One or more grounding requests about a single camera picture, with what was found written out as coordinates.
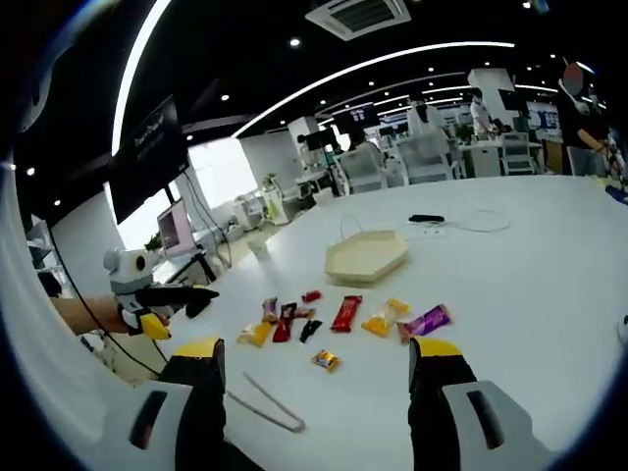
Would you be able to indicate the dark red snack packet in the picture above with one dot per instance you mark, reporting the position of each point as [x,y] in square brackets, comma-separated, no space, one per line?
[283,324]

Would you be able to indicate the white office chair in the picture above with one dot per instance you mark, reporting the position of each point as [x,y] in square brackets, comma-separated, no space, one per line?
[424,159]
[517,152]
[365,169]

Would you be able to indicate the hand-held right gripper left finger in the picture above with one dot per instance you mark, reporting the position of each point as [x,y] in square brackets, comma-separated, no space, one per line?
[196,417]

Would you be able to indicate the large black screen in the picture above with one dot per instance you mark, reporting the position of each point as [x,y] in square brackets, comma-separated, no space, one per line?
[147,162]

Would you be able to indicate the ceiling air vent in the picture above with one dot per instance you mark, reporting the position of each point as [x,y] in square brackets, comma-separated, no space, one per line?
[358,17]

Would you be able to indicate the white shelf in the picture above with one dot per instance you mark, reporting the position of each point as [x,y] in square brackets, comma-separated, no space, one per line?
[44,250]

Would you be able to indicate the black snack packet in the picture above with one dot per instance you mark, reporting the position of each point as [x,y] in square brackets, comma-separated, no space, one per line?
[310,329]

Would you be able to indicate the yellow clear snack packet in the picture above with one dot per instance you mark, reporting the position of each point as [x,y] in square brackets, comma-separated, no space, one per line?
[385,318]

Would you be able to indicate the red snack bar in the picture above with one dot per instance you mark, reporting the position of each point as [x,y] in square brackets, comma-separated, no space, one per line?
[347,314]

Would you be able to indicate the metal food tongs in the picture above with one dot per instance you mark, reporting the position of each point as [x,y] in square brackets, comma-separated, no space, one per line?
[275,404]

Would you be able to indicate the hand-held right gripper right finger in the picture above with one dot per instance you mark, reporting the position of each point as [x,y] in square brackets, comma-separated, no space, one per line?
[436,417]

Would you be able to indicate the green potted plant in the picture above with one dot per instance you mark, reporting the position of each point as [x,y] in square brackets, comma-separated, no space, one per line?
[153,242]

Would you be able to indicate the black power strip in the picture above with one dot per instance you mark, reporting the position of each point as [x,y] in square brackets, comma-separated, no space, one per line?
[426,219]

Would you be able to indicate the small red candy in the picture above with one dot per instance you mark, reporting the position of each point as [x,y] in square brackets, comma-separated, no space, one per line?
[311,296]

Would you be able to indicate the pink monitor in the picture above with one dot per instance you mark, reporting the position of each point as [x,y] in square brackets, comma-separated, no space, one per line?
[174,228]

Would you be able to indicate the yellow pastry packet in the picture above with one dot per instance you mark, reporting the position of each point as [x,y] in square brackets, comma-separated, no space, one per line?
[255,334]

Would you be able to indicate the small orange snack packet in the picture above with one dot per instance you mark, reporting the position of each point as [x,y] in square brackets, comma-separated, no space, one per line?
[326,360]

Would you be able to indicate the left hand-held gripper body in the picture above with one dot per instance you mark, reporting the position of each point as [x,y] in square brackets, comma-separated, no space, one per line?
[128,275]

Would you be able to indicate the cream hexagonal container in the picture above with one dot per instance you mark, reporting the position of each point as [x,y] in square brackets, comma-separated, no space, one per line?
[365,257]

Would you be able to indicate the purple brown snack packet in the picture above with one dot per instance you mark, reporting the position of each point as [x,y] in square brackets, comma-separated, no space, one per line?
[269,310]

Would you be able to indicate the blue object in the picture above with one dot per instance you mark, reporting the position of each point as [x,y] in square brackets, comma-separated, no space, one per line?
[618,193]

